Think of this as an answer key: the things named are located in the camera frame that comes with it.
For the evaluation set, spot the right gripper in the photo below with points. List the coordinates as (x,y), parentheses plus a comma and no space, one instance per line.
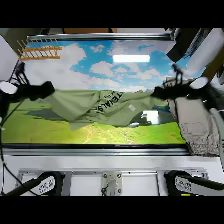
(162,93)

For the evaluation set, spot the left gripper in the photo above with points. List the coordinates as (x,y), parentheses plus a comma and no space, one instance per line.
(47,90)

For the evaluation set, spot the green T-shirt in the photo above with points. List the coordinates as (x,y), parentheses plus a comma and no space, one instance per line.
(100,108)

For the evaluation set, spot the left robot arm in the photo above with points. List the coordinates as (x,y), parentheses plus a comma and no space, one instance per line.
(28,90)

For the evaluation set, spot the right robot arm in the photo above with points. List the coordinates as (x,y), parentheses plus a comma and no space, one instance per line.
(195,93)

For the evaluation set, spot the grey garment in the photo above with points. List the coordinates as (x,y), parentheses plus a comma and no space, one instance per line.
(196,126)

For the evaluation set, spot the silver frame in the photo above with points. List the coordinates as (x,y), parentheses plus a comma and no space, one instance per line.
(100,152)

